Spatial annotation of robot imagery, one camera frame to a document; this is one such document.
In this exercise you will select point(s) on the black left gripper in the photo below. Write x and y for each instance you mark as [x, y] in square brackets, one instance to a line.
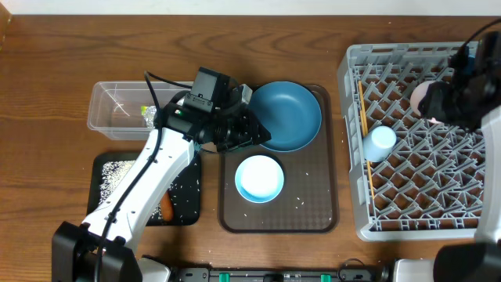
[251, 132]

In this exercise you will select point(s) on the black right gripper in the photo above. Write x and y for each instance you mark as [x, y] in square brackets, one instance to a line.
[430, 106]

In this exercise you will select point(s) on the dark blue plate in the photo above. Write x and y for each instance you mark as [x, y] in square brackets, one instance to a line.
[290, 112]

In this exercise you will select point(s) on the light blue bowl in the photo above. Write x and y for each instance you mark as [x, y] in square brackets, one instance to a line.
[259, 179]

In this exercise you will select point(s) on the pink cup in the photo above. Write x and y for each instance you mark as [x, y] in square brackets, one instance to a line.
[427, 99]

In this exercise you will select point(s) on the wooden chopstick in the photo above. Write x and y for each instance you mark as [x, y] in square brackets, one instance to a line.
[370, 177]
[363, 110]

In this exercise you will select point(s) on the light blue cup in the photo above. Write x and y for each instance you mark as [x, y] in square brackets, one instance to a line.
[378, 144]

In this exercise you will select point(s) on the foil snack wrapper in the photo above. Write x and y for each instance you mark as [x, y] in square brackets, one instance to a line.
[149, 113]

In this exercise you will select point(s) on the orange carrot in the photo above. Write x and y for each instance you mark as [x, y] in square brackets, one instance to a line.
[166, 208]

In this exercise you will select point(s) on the white rice pile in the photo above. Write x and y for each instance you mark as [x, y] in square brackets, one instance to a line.
[184, 191]

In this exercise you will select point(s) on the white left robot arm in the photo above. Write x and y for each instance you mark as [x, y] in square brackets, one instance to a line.
[213, 109]

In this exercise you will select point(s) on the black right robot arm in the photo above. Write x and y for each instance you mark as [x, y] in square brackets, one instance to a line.
[480, 260]

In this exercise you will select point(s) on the grey dishwasher rack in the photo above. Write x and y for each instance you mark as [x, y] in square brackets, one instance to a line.
[440, 181]

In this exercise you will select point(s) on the brown serving tray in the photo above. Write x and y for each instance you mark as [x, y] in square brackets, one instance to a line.
[307, 202]

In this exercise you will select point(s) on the black tray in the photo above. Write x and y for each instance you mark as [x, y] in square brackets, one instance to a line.
[120, 156]

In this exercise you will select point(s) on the clear plastic bin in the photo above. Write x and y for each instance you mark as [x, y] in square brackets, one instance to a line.
[115, 109]

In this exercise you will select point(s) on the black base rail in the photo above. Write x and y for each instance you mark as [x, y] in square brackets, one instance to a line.
[352, 270]

